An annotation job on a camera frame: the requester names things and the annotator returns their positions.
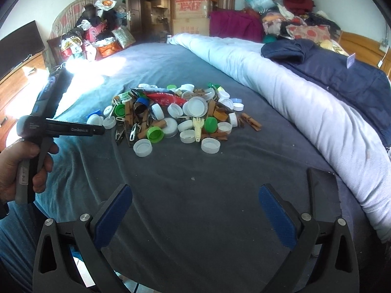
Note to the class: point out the cream plastic fork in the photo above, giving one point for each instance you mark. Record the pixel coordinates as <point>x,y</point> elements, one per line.
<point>198,128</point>

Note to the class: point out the red snack packet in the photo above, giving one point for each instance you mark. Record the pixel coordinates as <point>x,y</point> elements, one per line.
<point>166,97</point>

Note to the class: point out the green candy wrapper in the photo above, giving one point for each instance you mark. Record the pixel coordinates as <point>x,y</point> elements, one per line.
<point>213,85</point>

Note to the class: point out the pile of bags and boxes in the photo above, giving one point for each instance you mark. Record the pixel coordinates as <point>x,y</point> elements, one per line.
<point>94,33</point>

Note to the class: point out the magenta cloth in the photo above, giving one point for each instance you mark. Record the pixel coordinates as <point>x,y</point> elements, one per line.
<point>235,26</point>

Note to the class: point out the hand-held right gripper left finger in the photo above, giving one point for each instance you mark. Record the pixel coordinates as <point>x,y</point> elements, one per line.
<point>114,216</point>

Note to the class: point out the green bottle cap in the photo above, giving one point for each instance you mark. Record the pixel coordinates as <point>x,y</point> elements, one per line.
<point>210,124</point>
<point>171,87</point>
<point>154,135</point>
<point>120,110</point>

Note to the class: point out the small lilac card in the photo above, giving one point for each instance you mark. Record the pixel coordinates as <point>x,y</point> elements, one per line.
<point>351,59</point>

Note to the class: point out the red print cardboard box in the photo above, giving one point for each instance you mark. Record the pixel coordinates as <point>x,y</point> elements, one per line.
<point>192,7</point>

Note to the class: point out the pile of white bottle caps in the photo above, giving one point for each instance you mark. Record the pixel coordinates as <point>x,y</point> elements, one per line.
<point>197,106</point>

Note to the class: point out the navy jacket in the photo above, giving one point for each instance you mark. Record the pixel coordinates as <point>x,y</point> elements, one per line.
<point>351,79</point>

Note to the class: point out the metal clip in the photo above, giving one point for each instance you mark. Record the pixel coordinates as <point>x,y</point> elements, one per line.
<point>133,132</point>
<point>119,135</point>

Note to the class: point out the blue bottle cap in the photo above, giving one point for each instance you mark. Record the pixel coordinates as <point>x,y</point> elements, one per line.
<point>142,101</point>

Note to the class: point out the pile of clothes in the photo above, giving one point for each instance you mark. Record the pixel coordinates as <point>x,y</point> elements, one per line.
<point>293,15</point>

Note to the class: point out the person's left hand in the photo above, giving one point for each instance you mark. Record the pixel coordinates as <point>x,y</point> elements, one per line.
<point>9,164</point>

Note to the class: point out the wooden door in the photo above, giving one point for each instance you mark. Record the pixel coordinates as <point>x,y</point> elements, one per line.
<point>134,6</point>

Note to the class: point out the white duvet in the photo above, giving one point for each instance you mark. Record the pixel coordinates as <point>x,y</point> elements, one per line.
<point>275,97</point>

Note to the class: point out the person's blue jeans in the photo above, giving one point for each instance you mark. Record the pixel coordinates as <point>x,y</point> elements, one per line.
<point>18,244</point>

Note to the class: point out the wooden headboard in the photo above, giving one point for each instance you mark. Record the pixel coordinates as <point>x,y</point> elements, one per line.
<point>363,48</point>

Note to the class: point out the black television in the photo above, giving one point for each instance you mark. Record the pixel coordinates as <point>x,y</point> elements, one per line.
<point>16,45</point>

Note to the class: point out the wooden cabinet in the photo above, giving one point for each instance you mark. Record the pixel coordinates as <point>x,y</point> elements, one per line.
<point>18,91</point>

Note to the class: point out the round striped board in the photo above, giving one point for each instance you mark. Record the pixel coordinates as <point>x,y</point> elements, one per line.
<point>70,12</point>

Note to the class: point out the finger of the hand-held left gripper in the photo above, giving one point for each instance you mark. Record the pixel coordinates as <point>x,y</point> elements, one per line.
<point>79,129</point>

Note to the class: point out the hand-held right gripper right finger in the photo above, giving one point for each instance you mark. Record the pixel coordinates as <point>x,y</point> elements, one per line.
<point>278,213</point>

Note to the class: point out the white wall socket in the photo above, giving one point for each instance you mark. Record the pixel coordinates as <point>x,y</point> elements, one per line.
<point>383,44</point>

